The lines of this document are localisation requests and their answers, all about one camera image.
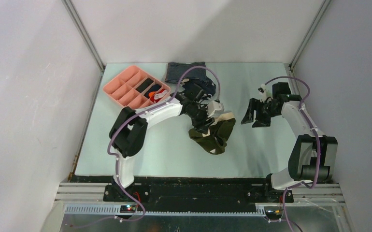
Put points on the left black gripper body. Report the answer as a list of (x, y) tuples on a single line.
[(198, 115)]

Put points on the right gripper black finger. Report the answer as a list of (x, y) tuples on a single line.
[(250, 114), (261, 120)]

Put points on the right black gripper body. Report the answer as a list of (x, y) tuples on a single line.
[(267, 108)]

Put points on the olive green underwear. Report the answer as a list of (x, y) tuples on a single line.
[(215, 140)]

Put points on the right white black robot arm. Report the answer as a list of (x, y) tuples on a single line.
[(314, 153)]

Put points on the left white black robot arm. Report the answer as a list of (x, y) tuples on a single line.
[(129, 130)]

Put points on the navy blue underwear white trim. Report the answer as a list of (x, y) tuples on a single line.
[(208, 86)]

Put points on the grey striped folded underwear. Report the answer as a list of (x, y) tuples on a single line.
[(175, 70)]

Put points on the red white rolled garment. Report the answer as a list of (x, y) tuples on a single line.
[(156, 96)]

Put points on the navy rolled garment in tray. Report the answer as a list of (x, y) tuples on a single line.
[(152, 90)]

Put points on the black rolled garment in tray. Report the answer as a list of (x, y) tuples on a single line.
[(144, 85)]

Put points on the pink divided organizer tray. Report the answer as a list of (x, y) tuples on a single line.
[(122, 88)]

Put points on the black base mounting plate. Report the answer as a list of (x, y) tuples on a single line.
[(182, 194)]

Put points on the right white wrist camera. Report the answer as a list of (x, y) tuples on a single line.
[(264, 93)]

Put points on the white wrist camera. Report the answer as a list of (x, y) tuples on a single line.
[(264, 93), (216, 109)]

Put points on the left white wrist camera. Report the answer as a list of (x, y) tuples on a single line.
[(216, 109)]

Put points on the grey slotted cable duct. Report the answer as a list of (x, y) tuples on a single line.
[(110, 209)]

